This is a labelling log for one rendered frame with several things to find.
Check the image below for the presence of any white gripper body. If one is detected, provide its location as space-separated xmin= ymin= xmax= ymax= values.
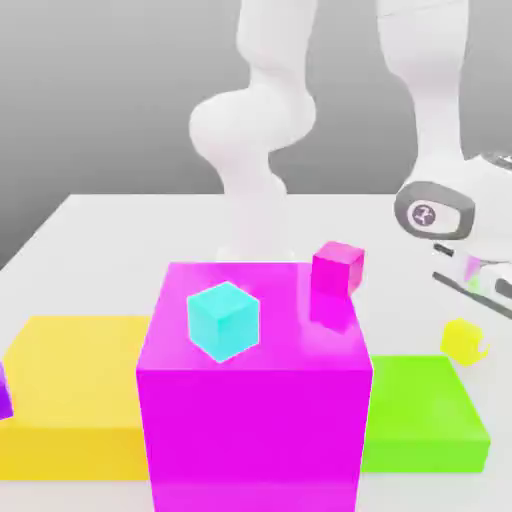
xmin=431 ymin=270 xmax=512 ymax=328

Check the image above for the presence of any small yellow cube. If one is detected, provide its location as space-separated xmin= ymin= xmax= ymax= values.
xmin=440 ymin=317 xmax=492 ymax=368

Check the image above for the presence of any small magenta cube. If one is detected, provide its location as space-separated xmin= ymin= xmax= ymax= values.
xmin=310 ymin=240 xmax=366 ymax=302

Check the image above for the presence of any large yellow box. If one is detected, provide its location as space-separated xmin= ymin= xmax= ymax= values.
xmin=0 ymin=315 xmax=154 ymax=482

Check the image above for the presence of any large green box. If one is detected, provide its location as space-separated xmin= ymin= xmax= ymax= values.
xmin=360 ymin=354 xmax=493 ymax=474

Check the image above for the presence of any large magenta box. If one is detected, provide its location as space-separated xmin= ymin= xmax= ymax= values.
xmin=135 ymin=261 xmax=375 ymax=512

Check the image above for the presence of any small purple cube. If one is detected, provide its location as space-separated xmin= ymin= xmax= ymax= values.
xmin=0 ymin=361 xmax=15 ymax=422

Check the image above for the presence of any small cyan cube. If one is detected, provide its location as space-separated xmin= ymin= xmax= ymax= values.
xmin=186 ymin=280 xmax=262 ymax=364

